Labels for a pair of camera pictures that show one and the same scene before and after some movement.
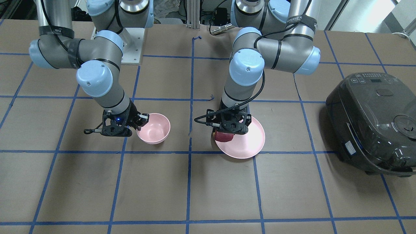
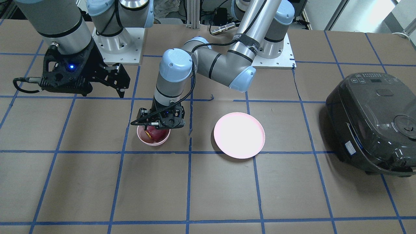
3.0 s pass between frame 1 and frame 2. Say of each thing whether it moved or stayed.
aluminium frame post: stayed
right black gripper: moved
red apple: moved
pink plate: stayed
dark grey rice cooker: stayed
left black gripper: moved
